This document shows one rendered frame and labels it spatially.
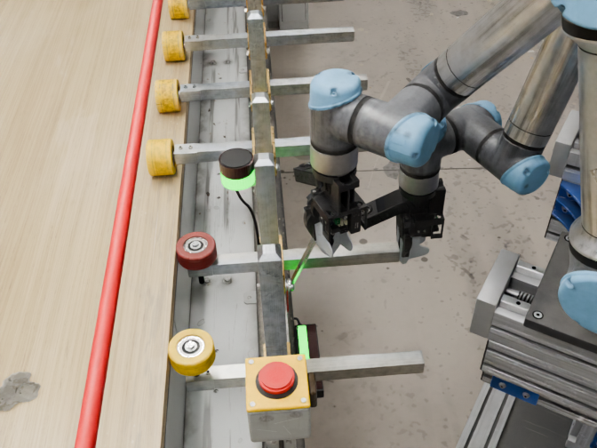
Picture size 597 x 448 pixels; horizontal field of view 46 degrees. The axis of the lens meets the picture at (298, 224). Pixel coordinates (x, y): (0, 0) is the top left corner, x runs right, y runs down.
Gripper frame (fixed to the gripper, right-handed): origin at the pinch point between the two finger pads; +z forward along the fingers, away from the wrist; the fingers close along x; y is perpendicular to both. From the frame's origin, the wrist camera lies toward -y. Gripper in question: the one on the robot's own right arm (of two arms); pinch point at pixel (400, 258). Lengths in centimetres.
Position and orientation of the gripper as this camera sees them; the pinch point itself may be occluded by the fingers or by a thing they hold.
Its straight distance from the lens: 148.1
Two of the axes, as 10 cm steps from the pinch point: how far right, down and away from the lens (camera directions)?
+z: 0.4, 7.3, 6.8
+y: 10.0, -0.8, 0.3
